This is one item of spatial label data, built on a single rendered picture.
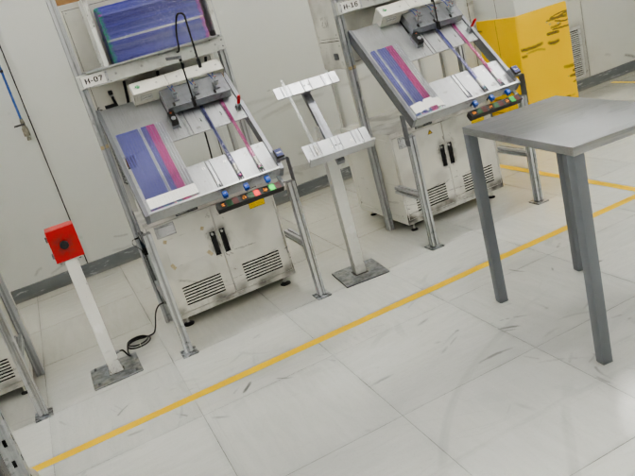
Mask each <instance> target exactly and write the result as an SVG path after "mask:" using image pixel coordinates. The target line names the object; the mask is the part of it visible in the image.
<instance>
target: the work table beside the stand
mask: <svg viewBox="0 0 635 476"><path fill-rule="evenodd" d="M462 129H463V134H464V140H465V145H466V149H467V154H468V159H469V164H470V168H471V173H472V183H473V188H474V192H475V197H476V202H477V207H478V211H479V217H480V222H481V227H482V231H483V236H484V241H485V246H486V251H487V255H488V261H489V270H490V274H491V279H492V284H493V289H494V294H495V299H496V301H498V302H499V303H503V302H506V301H508V298H507V292H506V284H505V278H504V273H503V268H502V264H501V258H500V253H499V248H498V243H497V238H496V233H495V227H494V223H493V218H492V213H491V207H490V203H489V193H488V188H487V183H486V178H485V173H484V168H483V163H482V158H481V153H480V148H479V143H478V138H477V137H479V138H484V139H489V140H493V141H498V142H503V143H508V144H513V145H521V146H526V147H531V148H536V149H540V150H545V151H550V152H555V153H556V155H557V161H558V172H559V179H560V185H561V192H562V198H563V204H564V211H565V216H566V223H567V230H568V235H569V242H570V248H571V254H572V261H573V267H574V270H576V271H581V270H583V274H584V281H585V287H586V293H587V300H588V306H589V313H590V320H591V325H592V338H593V344H594V351H595V357H596V361H597V362H598V363H600V364H602V365H603V366H604V365H606V364H608V363H611V362H613V360H612V353H611V346H610V339H609V326H608V320H607V312H606V305H605V299H604V292H603V284H602V278H601V271H600V264H599V257H598V250H597V243H596V237H595V229H594V223H593V216H592V203H591V196H590V189H589V182H588V175H587V168H586V162H585V155H584V153H585V152H587V151H590V150H593V149H596V148H597V147H600V146H603V145H607V144H610V143H613V142H616V141H618V140H621V139H624V138H626V137H628V136H631V135H634V134H635V102H632V101H620V100H607V99H595V98H583V97H570V96H558V95H555V96H552V97H549V98H546V99H543V100H541V101H538V102H535V103H532V104H529V105H526V106H524V107H521V108H518V109H516V110H511V111H508V112H505V113H502V114H499V115H496V116H493V117H490V118H488V119H485V120H483V121H480V122H477V123H474V124H471V125H468V126H465V127H463V128H462Z"/></svg>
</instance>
